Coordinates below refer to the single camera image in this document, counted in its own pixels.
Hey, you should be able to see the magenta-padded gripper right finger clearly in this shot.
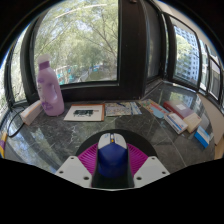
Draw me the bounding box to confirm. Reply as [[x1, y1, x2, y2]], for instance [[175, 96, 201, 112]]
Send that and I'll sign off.
[[126, 143, 171, 189]]

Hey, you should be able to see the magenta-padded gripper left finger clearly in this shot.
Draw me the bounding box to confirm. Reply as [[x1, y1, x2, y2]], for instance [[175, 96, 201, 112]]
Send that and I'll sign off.
[[54, 143, 101, 189]]

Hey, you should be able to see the blue and white computer mouse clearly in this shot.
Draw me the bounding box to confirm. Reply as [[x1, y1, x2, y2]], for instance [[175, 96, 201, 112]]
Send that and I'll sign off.
[[96, 132, 129, 179]]

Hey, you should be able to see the white and blue box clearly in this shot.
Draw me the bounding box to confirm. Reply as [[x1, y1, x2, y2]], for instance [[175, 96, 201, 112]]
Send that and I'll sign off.
[[163, 112, 190, 136]]

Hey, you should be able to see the white booklet with dark picture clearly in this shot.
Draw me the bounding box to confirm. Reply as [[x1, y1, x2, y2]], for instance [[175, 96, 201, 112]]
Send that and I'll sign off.
[[63, 103, 106, 123]]

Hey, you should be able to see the colourful pamphlet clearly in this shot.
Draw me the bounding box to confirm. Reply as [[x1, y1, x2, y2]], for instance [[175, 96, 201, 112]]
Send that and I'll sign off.
[[139, 98, 170, 120]]

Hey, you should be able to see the cream book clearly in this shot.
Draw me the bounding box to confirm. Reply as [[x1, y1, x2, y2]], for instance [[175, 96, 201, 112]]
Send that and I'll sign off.
[[183, 112, 203, 134]]

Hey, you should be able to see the printed paper map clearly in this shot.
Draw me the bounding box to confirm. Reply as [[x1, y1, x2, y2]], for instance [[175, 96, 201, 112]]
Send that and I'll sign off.
[[104, 101, 143, 118]]

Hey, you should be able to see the red book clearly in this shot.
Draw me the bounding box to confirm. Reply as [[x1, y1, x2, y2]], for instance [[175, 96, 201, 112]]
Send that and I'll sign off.
[[162, 99, 195, 120]]

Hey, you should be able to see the white and orange cardboard box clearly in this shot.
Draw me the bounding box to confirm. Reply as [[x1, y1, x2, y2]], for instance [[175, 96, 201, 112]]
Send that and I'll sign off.
[[19, 99, 44, 127]]

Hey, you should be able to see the purple detergent bottle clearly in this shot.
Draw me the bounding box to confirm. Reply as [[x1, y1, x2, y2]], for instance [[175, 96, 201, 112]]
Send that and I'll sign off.
[[35, 54, 66, 118]]

